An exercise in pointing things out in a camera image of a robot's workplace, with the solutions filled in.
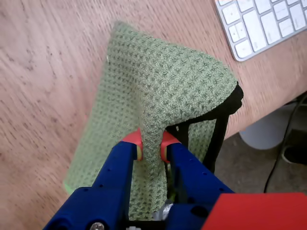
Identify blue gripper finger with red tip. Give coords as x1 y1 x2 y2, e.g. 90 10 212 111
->
43 127 145 230
160 131 235 230

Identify green waffle cloth black trim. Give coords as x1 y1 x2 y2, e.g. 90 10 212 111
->
62 21 245 221

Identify dark shoe light sole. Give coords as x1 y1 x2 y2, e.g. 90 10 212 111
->
281 143 307 166

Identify white keyboard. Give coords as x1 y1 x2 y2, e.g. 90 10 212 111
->
214 0 307 62

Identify red wrist camera mount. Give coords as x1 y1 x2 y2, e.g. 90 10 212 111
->
201 192 307 230

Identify white round pedestal table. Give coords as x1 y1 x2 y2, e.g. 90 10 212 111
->
239 102 303 151

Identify black hanging cable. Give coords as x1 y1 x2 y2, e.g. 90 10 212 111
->
263 92 307 194

